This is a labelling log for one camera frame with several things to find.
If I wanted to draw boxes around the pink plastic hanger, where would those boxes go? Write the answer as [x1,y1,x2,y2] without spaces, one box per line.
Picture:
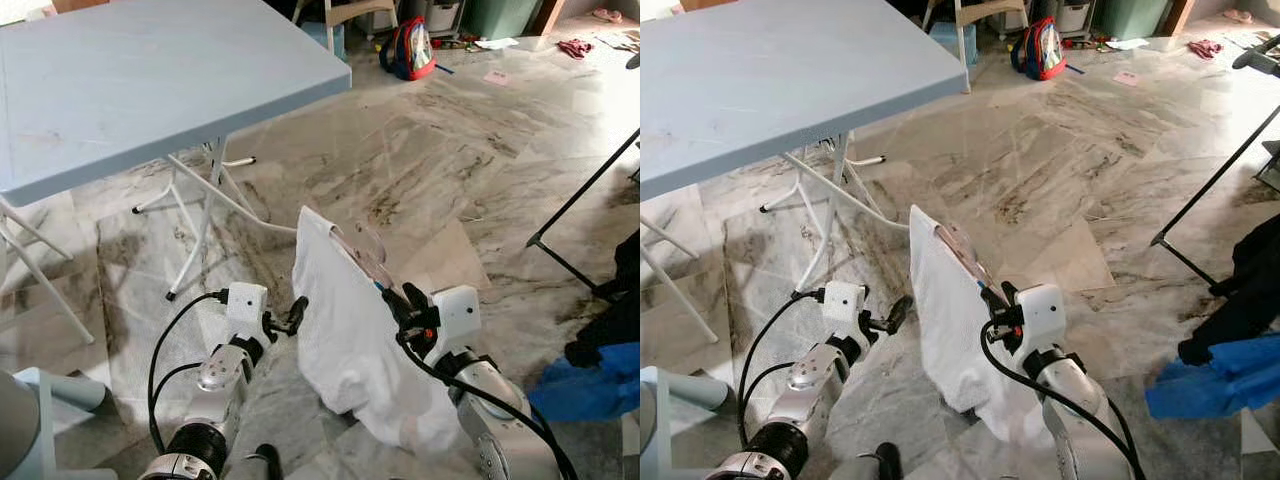
[935,222,1004,296]
[330,222,401,291]

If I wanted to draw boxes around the white shirt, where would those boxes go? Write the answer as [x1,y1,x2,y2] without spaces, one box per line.
[292,207,463,456]
[908,205,1051,446]

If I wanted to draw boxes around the grey robot left leg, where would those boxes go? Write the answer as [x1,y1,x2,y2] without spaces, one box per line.
[830,443,901,480]
[225,445,283,480]

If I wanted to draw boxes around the bright blue garment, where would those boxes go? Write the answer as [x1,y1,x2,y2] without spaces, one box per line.
[1145,335,1280,421]
[527,342,641,423]

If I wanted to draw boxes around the navy blue garment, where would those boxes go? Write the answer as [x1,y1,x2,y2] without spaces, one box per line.
[1178,212,1280,366]
[563,230,641,369]

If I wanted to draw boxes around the black metal drying rack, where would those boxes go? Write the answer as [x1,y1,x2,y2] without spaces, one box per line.
[1150,35,1280,291]
[527,50,641,301]

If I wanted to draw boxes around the red and blue backpack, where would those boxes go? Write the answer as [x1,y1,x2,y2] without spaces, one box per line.
[380,15,438,81]
[1010,15,1068,81]

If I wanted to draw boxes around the white plastic drawer unit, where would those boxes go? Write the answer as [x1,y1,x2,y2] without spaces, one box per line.
[1055,0,1096,36]
[425,0,466,36]

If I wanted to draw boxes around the green bin with grey lid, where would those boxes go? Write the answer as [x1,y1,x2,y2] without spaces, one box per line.
[1092,0,1171,41]
[460,0,541,41]

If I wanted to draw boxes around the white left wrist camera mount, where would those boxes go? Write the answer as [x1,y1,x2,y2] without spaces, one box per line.
[820,280,869,341]
[225,283,271,341]

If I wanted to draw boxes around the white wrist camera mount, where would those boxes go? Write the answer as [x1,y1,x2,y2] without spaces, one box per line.
[225,283,271,341]
[1012,285,1066,351]
[820,280,869,341]
[428,285,483,361]

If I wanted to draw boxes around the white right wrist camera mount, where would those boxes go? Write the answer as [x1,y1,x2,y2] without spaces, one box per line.
[1012,285,1066,351]
[428,285,483,361]

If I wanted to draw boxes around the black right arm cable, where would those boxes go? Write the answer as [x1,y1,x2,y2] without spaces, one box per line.
[980,320,1146,480]
[397,330,579,480]

